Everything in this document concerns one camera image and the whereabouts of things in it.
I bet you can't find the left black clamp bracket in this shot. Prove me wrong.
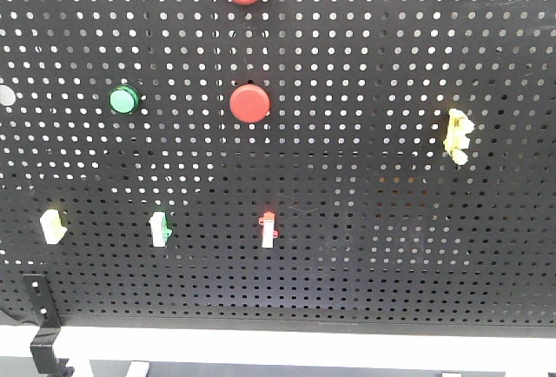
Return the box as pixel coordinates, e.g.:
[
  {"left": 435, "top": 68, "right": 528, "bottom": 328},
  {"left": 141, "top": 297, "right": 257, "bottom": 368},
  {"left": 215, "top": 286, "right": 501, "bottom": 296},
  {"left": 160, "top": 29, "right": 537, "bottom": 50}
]
[{"left": 23, "top": 274, "right": 75, "bottom": 377}]

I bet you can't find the white standing desk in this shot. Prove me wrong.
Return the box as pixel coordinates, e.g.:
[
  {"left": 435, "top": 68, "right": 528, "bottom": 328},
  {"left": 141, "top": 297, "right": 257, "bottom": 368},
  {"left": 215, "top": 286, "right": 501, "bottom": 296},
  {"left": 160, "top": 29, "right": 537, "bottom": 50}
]
[{"left": 0, "top": 323, "right": 556, "bottom": 377}]

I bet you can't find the green push button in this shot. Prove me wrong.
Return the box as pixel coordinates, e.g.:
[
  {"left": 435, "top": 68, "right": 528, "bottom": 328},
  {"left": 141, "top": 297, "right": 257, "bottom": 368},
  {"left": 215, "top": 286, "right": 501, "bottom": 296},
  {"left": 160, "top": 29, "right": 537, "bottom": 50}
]
[{"left": 109, "top": 84, "right": 140, "bottom": 115}]

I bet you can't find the black perforated pegboard panel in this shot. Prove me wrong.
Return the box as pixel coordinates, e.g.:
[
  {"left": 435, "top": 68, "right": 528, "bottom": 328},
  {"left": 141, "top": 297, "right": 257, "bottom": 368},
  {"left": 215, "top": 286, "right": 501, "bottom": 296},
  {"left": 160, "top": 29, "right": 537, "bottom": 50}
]
[{"left": 1, "top": 0, "right": 555, "bottom": 335}]

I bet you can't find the yellow toggle switch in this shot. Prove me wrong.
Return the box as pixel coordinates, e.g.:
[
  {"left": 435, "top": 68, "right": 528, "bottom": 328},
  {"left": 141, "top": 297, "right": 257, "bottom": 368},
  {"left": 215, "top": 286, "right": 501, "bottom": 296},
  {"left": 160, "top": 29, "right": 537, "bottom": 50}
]
[{"left": 443, "top": 108, "right": 475, "bottom": 166}]

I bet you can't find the red-tipped white rocker switch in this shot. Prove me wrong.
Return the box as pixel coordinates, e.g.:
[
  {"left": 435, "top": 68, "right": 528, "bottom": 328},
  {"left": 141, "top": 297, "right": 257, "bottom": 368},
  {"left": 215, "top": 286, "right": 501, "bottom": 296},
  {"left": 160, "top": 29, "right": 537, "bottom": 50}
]
[{"left": 258, "top": 211, "right": 279, "bottom": 249}]

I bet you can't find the lower red push button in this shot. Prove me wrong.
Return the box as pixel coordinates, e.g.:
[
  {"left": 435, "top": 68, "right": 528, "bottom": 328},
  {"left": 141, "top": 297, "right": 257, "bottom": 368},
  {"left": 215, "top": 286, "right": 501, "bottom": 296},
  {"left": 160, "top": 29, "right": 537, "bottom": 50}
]
[{"left": 229, "top": 84, "right": 271, "bottom": 123}]

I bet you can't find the green-tipped white rocker switch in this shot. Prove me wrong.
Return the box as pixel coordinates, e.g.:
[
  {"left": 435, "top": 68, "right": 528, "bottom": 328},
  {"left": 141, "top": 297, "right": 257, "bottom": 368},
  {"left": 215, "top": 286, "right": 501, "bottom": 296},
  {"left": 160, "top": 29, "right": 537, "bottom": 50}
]
[{"left": 149, "top": 211, "right": 172, "bottom": 248}]

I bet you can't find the yellow-tipped white rocker switch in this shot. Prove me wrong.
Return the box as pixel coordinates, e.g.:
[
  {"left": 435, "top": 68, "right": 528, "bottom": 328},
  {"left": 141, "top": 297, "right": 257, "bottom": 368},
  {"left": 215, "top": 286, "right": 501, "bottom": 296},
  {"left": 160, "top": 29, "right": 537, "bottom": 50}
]
[{"left": 40, "top": 208, "right": 68, "bottom": 245}]

